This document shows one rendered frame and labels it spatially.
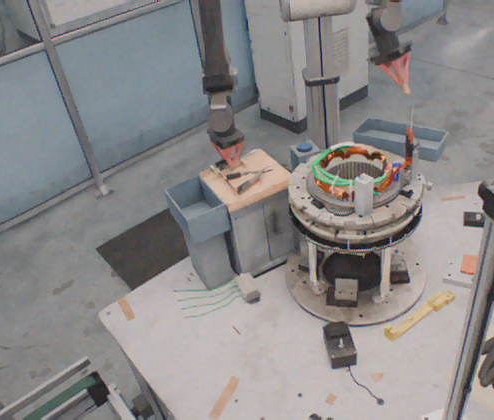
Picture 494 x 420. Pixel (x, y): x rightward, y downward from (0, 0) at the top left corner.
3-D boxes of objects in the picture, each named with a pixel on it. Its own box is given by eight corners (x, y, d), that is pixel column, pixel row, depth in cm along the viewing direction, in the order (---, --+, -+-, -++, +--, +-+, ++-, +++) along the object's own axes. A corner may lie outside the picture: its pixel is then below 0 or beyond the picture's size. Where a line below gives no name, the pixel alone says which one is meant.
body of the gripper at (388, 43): (402, 55, 122) (391, 28, 119) (370, 64, 130) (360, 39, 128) (414, 46, 125) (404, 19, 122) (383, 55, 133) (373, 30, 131)
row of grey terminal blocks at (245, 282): (263, 300, 135) (261, 289, 132) (247, 306, 134) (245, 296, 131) (249, 277, 143) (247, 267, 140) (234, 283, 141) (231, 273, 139)
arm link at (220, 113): (236, 65, 120) (201, 67, 120) (237, 84, 110) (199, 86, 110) (239, 110, 127) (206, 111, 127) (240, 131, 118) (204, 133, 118)
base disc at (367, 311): (350, 351, 116) (350, 349, 116) (258, 266, 144) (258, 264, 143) (456, 273, 131) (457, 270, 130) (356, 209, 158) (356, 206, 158)
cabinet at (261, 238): (244, 284, 141) (230, 212, 125) (216, 248, 155) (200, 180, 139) (301, 256, 147) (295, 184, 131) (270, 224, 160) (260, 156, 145)
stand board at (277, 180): (229, 213, 125) (227, 206, 123) (199, 180, 139) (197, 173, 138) (296, 184, 131) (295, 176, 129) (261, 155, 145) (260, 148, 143)
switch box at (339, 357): (331, 369, 115) (331, 355, 111) (322, 337, 122) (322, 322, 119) (357, 364, 115) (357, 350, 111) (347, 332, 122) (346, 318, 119)
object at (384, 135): (439, 209, 154) (449, 131, 137) (428, 229, 148) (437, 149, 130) (367, 191, 167) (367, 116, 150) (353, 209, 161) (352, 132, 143)
